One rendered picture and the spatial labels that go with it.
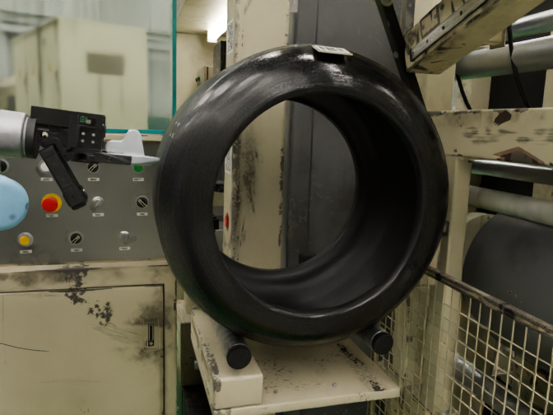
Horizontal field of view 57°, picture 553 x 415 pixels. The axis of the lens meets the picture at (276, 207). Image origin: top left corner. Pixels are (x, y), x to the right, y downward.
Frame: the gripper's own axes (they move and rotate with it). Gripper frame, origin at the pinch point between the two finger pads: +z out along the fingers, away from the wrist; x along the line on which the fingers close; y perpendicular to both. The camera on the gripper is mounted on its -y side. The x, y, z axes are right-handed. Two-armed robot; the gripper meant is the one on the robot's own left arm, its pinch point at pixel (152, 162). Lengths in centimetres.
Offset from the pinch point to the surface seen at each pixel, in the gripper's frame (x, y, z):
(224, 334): -3.8, -30.1, 15.9
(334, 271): 14, -22, 44
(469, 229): 45, -14, 103
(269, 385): -4.1, -40.3, 26.0
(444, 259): 22, -19, 80
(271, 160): 26.8, 1.6, 29.1
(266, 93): -11.4, 14.1, 16.0
